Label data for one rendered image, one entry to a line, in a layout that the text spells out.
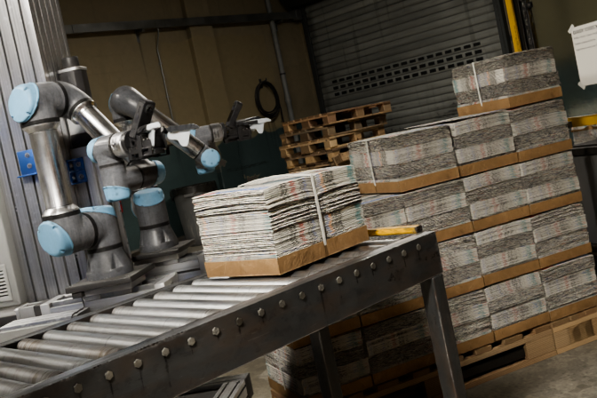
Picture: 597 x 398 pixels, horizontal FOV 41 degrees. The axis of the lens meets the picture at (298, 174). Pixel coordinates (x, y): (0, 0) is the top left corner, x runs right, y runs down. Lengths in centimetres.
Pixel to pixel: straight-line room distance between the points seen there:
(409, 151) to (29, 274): 148
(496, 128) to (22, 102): 188
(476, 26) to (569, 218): 710
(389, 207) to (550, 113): 88
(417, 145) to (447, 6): 765
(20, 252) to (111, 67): 756
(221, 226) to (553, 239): 181
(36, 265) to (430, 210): 150
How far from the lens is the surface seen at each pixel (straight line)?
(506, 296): 342
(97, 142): 235
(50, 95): 254
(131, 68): 1051
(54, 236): 251
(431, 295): 226
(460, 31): 1066
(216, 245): 217
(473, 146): 330
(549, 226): 354
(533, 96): 351
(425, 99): 1106
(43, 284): 292
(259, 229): 202
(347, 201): 222
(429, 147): 320
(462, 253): 327
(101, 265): 260
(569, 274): 362
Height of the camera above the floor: 115
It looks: 3 degrees down
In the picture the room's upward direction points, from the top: 12 degrees counter-clockwise
